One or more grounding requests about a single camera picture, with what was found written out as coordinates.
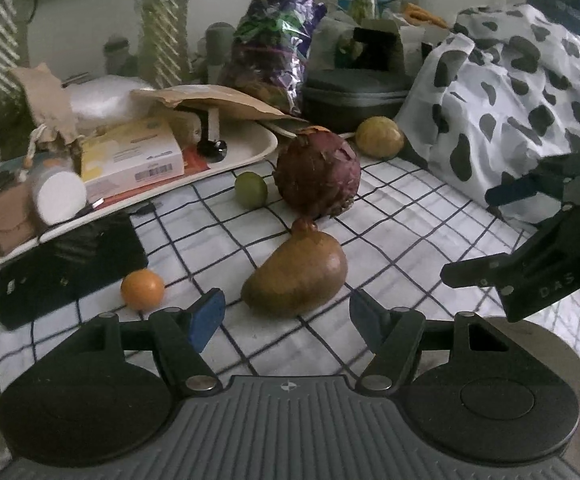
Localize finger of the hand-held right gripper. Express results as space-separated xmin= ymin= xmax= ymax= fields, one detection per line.
xmin=440 ymin=252 xmax=521 ymax=297
xmin=485 ymin=152 xmax=580 ymax=209

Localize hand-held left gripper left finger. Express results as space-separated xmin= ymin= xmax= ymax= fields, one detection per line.
xmin=82 ymin=287 xmax=227 ymax=397

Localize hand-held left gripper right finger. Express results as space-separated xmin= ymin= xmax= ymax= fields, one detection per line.
xmin=348 ymin=290 xmax=514 ymax=393

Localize small orange fruit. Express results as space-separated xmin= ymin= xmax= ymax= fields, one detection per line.
xmin=121 ymin=268 xmax=166 ymax=311

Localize brown green mango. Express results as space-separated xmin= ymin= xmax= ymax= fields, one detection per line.
xmin=241 ymin=230 xmax=349 ymax=318

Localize dark brown small fruit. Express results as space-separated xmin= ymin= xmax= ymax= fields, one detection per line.
xmin=291 ymin=217 xmax=321 ymax=237

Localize small green fruit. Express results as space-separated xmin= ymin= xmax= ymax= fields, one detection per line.
xmin=234 ymin=171 xmax=269 ymax=209

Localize red cabbage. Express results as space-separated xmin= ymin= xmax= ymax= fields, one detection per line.
xmin=272 ymin=126 xmax=362 ymax=219

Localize white checkered cloth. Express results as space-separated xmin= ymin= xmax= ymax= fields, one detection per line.
xmin=0 ymin=132 xmax=580 ymax=388

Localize cow print blanket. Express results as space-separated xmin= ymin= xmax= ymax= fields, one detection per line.
xmin=394 ymin=3 xmax=580 ymax=227

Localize yellow green round fruit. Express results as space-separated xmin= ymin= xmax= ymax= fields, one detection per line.
xmin=355 ymin=116 xmax=405 ymax=159

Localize red card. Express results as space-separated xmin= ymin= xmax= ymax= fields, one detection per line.
xmin=182 ymin=147 xmax=212 ymax=174

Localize black and white small tool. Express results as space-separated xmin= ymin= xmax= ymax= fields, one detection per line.
xmin=196 ymin=108 xmax=229 ymax=162

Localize white tray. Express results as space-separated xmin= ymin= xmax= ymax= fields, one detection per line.
xmin=0 ymin=119 xmax=279 ymax=281

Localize dark grey hard case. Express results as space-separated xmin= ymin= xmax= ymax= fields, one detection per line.
xmin=300 ymin=68 xmax=416 ymax=134

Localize pale yellow cardboard box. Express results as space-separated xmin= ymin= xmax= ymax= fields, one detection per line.
xmin=79 ymin=117 xmax=186 ymax=190

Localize white lidded jar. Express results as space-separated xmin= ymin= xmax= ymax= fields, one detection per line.
xmin=26 ymin=159 xmax=89 ymax=226

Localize orange snack pieces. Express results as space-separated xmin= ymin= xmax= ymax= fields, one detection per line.
xmin=404 ymin=2 xmax=449 ymax=29

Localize brown paper envelope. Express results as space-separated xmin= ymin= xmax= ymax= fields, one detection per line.
xmin=130 ymin=84 xmax=309 ymax=135

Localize small brown cardboard box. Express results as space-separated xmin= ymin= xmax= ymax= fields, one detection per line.
xmin=0 ymin=194 xmax=39 ymax=256

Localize clear plastic bag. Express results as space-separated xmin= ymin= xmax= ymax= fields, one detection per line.
xmin=64 ymin=75 xmax=152 ymax=132

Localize grey cactus figurine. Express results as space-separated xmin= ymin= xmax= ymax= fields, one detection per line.
xmin=102 ymin=35 xmax=137 ymax=77
xmin=204 ymin=22 xmax=236 ymax=82

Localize purple foil bag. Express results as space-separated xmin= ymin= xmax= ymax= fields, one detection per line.
xmin=219 ymin=0 xmax=329 ymax=117

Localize burlap drawstring pouch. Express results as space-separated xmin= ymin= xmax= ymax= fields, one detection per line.
xmin=7 ymin=64 xmax=84 ymax=152

